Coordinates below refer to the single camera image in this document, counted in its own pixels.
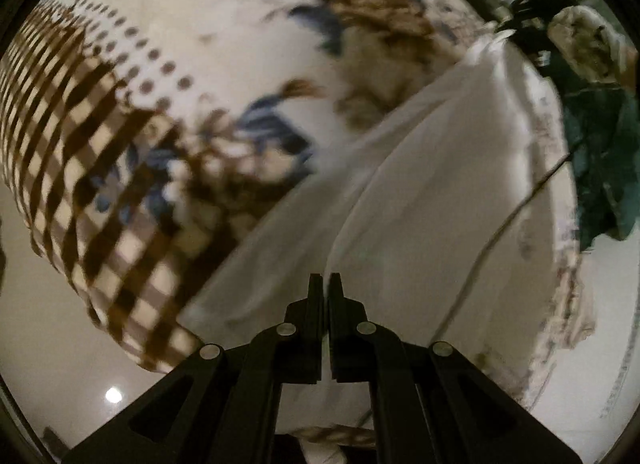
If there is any thin grey cable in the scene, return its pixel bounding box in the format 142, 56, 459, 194
432, 151, 573, 342

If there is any beige patterned cloth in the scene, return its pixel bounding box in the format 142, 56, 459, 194
546, 4, 628, 88

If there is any brown checked floral blanket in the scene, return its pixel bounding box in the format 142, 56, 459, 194
0, 0, 601, 450

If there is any white garment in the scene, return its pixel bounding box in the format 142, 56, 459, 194
177, 28, 576, 445

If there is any dark green cloth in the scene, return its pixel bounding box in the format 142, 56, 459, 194
542, 56, 640, 252

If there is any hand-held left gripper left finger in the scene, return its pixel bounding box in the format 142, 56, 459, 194
62, 273, 325, 464

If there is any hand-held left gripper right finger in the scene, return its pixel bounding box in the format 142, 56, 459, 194
327, 273, 584, 464

